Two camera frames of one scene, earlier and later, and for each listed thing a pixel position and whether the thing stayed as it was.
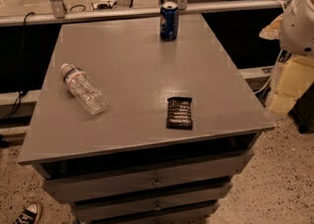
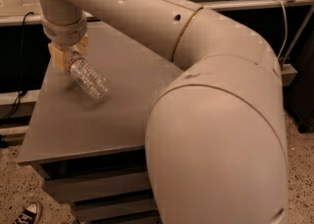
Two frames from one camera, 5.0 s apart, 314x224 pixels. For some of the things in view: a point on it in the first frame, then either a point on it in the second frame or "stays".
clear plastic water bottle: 84,89 → 94,83
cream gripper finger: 274,30 → 70,33
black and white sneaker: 32,214 stays
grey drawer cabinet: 124,165 stays
